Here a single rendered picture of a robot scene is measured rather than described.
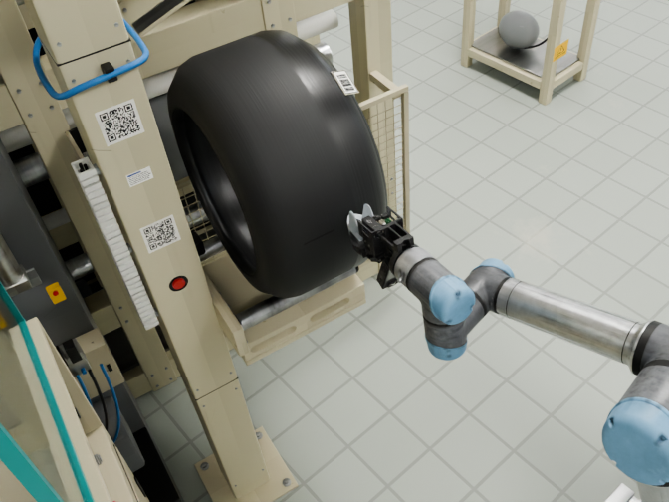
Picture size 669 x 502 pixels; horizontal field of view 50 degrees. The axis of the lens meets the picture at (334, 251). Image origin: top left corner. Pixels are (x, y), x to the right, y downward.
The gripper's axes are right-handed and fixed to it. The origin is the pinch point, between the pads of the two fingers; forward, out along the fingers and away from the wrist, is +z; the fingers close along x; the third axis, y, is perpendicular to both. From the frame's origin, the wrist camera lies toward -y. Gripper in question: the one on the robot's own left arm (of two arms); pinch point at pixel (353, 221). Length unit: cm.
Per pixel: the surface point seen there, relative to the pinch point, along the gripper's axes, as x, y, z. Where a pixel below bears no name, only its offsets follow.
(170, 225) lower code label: 32.1, 2.1, 22.6
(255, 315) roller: 21.0, -29.9, 19.5
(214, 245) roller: 19, -26, 47
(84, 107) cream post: 40, 35, 19
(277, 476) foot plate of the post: 26, -119, 37
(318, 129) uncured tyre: 0.4, 18.3, 8.5
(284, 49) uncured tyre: -3.3, 28.6, 26.0
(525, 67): -193, -92, 159
